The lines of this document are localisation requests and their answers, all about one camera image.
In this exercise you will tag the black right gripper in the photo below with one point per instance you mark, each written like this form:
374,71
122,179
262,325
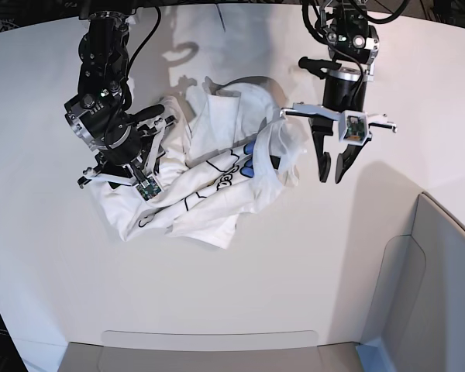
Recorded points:
125,147

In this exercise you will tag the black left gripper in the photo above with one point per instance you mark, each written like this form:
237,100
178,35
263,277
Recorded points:
342,91

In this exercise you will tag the white t-shirt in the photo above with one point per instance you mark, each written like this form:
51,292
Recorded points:
236,155

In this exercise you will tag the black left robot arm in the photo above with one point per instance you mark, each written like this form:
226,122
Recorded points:
353,45

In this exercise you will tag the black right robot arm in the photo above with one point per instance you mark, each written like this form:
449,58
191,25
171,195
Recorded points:
97,114

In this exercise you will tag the grey cardboard box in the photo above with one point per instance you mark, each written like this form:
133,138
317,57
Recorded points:
416,321

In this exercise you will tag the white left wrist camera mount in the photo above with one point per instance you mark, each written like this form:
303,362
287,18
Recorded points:
353,126

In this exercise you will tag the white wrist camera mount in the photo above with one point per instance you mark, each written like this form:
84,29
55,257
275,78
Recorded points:
147,187
353,126

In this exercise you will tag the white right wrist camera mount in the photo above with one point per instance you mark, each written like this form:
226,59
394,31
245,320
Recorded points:
147,187

